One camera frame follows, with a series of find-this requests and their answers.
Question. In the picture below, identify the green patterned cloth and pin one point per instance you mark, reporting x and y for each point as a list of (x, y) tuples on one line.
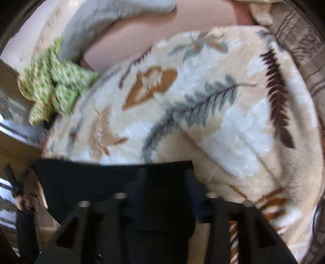
[(50, 83)]

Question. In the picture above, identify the grey quilted pillow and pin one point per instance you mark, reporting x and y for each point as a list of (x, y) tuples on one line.
[(96, 22)]

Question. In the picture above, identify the black pants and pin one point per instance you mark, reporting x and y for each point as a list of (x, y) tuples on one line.
[(88, 180)]

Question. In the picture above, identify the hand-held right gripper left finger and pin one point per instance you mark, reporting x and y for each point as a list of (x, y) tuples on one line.
[(114, 212)]

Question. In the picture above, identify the brown striped floral pillow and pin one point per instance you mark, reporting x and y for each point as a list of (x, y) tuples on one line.
[(299, 50)]

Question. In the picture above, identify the cream printed cloth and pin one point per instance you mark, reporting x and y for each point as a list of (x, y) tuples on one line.
[(264, 11)]

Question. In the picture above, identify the pink bed sheet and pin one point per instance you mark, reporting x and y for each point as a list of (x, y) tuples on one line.
[(152, 30)]

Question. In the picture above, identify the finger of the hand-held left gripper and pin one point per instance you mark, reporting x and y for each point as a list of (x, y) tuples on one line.
[(10, 177), (22, 182)]

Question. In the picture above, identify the leaf print fleece blanket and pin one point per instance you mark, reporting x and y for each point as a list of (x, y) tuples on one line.
[(203, 127)]

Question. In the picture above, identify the wooden wardrobe with mirror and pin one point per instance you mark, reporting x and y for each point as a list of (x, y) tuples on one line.
[(10, 73)]

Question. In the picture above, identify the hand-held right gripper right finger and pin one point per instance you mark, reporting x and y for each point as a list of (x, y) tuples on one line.
[(198, 200)]

